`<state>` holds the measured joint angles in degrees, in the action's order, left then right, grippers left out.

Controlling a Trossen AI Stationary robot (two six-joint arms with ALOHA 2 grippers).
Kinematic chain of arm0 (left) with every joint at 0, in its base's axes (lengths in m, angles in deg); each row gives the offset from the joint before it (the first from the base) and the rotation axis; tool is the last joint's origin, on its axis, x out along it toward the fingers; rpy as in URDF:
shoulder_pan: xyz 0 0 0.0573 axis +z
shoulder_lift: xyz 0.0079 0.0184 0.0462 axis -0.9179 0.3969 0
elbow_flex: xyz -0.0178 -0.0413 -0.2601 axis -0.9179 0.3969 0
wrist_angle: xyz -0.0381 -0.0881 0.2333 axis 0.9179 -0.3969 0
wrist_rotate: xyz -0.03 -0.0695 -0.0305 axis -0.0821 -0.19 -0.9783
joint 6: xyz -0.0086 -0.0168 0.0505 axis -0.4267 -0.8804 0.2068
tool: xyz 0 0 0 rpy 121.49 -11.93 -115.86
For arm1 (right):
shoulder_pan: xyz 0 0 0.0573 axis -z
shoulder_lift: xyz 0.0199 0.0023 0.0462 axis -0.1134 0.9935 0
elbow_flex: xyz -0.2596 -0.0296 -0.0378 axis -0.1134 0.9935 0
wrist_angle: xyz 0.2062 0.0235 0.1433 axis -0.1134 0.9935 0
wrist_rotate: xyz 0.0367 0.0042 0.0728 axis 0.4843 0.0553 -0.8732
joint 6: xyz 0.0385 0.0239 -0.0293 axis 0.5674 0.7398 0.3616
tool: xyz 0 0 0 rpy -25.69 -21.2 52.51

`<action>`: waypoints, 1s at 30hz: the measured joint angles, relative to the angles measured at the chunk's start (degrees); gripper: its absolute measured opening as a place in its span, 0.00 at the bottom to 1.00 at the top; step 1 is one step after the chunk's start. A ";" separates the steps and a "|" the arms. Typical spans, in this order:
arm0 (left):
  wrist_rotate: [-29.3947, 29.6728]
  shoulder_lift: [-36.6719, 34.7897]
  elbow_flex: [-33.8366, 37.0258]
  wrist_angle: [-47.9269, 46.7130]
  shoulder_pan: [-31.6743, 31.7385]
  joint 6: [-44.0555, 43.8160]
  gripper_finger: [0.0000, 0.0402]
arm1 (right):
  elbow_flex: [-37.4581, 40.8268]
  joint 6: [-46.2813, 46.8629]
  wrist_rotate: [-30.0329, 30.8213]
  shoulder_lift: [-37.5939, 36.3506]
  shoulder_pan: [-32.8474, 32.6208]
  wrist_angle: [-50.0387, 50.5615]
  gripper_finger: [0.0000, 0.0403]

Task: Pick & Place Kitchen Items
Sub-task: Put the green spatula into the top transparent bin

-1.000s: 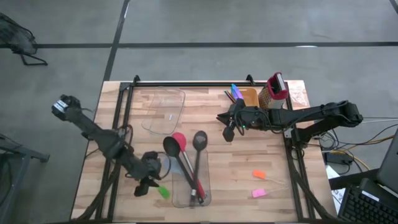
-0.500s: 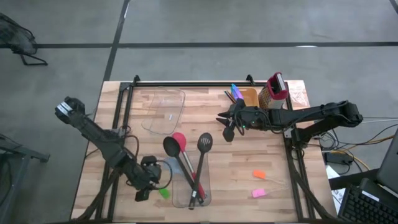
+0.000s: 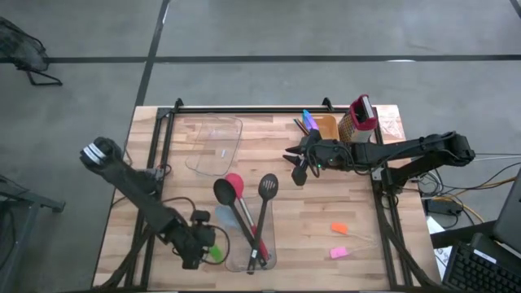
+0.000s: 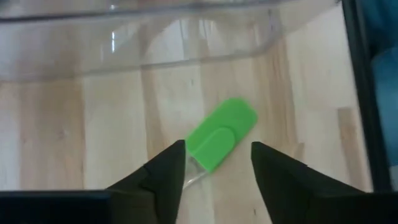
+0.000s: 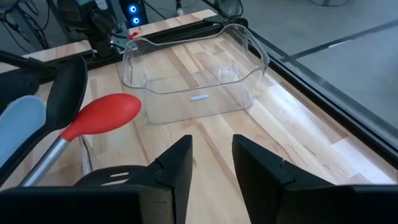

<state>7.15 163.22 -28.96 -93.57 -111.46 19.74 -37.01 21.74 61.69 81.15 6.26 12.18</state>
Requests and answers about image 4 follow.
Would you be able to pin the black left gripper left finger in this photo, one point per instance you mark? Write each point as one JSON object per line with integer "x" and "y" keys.
{"x": 161, "y": 183}

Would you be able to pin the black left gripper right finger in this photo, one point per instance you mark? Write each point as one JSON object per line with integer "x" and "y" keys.
{"x": 286, "y": 186}

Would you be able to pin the clear plastic container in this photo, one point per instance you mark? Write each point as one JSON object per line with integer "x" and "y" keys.
{"x": 93, "y": 43}

